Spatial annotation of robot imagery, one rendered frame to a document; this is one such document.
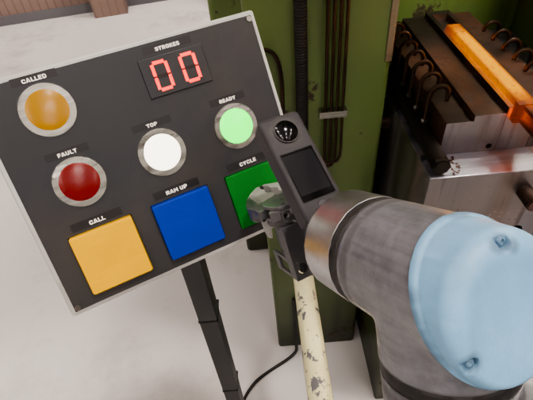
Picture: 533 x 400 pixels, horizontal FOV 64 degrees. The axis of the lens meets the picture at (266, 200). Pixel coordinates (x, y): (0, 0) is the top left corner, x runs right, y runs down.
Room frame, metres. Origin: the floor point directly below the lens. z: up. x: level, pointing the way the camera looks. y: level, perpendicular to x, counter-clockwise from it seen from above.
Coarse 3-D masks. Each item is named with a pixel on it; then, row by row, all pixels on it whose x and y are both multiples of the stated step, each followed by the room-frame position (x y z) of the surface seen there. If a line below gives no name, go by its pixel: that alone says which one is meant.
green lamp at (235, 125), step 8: (232, 112) 0.47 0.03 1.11; (240, 112) 0.48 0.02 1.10; (224, 120) 0.47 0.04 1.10; (232, 120) 0.47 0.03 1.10; (240, 120) 0.47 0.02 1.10; (248, 120) 0.47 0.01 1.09; (224, 128) 0.46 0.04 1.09; (232, 128) 0.46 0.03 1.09; (240, 128) 0.47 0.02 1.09; (248, 128) 0.47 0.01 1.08; (224, 136) 0.46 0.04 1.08; (232, 136) 0.46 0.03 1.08; (240, 136) 0.46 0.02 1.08; (248, 136) 0.46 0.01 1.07
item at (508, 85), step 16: (448, 32) 0.88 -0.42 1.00; (464, 32) 0.85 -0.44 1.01; (464, 48) 0.79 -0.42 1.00; (480, 48) 0.77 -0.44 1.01; (480, 64) 0.72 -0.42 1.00; (496, 64) 0.70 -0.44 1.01; (496, 80) 0.65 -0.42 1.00; (512, 80) 0.64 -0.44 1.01; (512, 96) 0.60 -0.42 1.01; (528, 96) 0.59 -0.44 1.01; (512, 112) 0.57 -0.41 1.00; (528, 112) 0.54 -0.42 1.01; (528, 128) 0.53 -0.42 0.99
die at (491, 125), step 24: (408, 24) 0.96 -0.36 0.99; (432, 24) 0.94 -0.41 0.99; (480, 24) 0.92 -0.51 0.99; (408, 48) 0.86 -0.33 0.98; (432, 48) 0.83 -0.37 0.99; (456, 48) 0.80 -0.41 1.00; (408, 72) 0.78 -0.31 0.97; (456, 72) 0.72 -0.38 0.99; (480, 72) 0.70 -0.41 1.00; (528, 72) 0.69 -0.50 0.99; (432, 96) 0.66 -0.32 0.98; (456, 96) 0.65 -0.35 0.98; (480, 96) 0.63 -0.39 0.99; (504, 96) 0.61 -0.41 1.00; (432, 120) 0.63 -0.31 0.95; (456, 120) 0.58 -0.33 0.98; (480, 120) 0.58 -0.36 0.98; (504, 120) 0.58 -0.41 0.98; (456, 144) 0.58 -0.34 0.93; (480, 144) 0.58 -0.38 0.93; (504, 144) 0.57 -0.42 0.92; (528, 144) 0.57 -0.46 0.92
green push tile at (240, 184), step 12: (252, 168) 0.44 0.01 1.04; (264, 168) 0.44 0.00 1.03; (228, 180) 0.42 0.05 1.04; (240, 180) 0.43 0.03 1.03; (252, 180) 0.43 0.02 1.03; (264, 180) 0.43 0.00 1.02; (276, 180) 0.44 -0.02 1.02; (228, 192) 0.42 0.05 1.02; (240, 192) 0.42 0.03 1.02; (240, 204) 0.41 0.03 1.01; (240, 216) 0.40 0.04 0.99
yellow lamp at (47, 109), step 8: (32, 96) 0.43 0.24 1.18; (40, 96) 0.43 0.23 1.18; (48, 96) 0.43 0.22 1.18; (56, 96) 0.43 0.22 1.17; (32, 104) 0.42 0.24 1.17; (40, 104) 0.42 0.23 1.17; (48, 104) 0.43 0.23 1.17; (56, 104) 0.43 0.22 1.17; (64, 104) 0.43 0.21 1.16; (32, 112) 0.42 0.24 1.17; (40, 112) 0.42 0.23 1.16; (48, 112) 0.42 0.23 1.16; (56, 112) 0.42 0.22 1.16; (64, 112) 0.43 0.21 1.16; (32, 120) 0.41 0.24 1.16; (40, 120) 0.42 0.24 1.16; (48, 120) 0.42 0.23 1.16; (56, 120) 0.42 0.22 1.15; (64, 120) 0.42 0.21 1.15; (40, 128) 0.41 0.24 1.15; (48, 128) 0.41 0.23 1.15; (56, 128) 0.41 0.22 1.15
